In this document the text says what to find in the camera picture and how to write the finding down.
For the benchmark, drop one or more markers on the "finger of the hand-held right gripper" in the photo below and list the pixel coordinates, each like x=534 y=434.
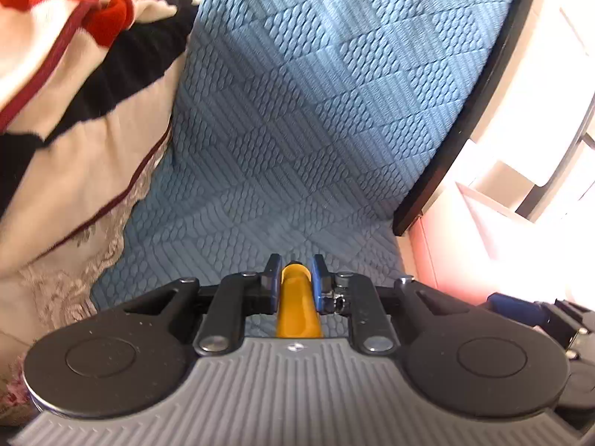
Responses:
x=511 y=307

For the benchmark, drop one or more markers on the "yellow plastic tool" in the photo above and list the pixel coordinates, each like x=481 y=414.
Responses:
x=297 y=302

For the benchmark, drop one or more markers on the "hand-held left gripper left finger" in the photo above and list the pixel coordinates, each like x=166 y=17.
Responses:
x=273 y=285

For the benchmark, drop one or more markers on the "striped red black white blanket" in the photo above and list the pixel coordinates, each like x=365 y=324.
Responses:
x=69 y=148

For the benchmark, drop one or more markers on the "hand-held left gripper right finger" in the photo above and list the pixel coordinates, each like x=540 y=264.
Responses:
x=319 y=285

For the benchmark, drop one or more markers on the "pink box white inside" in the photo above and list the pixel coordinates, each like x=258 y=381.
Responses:
x=446 y=265

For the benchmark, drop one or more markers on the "dark metal rail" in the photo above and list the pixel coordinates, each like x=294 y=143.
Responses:
x=565 y=162

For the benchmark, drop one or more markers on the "blue textured cloth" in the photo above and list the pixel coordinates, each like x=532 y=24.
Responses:
x=302 y=102

